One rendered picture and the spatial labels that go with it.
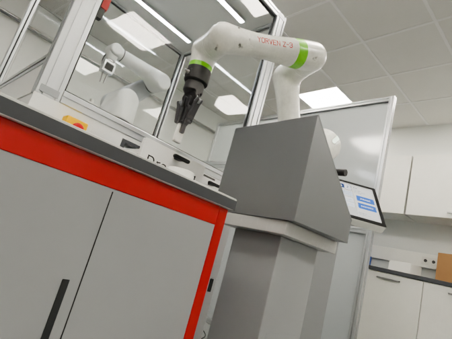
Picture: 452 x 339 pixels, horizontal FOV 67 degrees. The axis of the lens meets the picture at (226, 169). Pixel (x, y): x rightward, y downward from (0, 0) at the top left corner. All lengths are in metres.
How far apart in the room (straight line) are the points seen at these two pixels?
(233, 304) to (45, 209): 0.68
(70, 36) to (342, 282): 2.15
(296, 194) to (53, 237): 0.62
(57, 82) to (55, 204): 0.70
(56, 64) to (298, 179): 0.84
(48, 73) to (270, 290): 0.95
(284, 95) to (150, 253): 1.02
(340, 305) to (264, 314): 1.57
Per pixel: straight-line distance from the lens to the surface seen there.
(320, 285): 1.89
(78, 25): 1.33
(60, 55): 1.28
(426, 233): 4.55
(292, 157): 1.04
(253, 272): 1.08
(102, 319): 0.70
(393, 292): 3.81
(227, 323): 1.13
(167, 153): 1.24
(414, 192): 4.32
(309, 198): 1.00
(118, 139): 1.32
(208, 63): 1.33
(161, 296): 0.76
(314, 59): 1.48
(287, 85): 1.56
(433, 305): 3.70
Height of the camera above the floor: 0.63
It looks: 13 degrees up
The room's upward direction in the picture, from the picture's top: 16 degrees clockwise
